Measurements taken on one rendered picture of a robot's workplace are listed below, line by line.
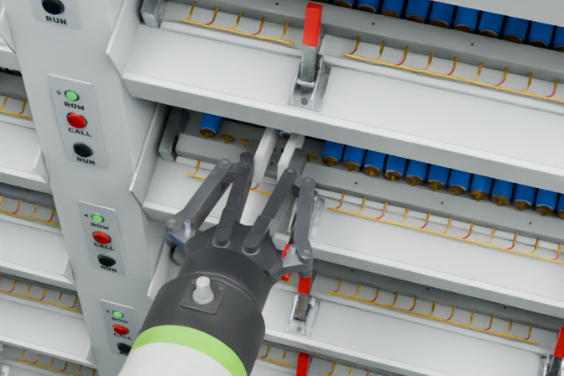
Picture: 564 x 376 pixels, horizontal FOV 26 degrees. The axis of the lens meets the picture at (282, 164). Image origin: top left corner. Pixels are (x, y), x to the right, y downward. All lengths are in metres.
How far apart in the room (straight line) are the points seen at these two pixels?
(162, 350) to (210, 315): 0.05
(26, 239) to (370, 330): 0.40
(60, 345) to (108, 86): 0.56
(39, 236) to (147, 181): 0.25
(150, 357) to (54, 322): 0.66
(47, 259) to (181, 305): 0.48
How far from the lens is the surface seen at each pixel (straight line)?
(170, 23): 1.05
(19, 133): 1.25
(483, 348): 1.32
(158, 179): 1.19
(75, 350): 1.54
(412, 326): 1.32
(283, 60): 1.03
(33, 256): 1.39
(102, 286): 1.35
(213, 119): 1.18
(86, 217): 1.24
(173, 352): 0.90
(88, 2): 0.99
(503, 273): 1.15
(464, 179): 1.15
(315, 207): 1.14
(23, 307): 1.57
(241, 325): 0.93
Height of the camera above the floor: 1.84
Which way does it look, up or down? 53 degrees down
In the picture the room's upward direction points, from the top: straight up
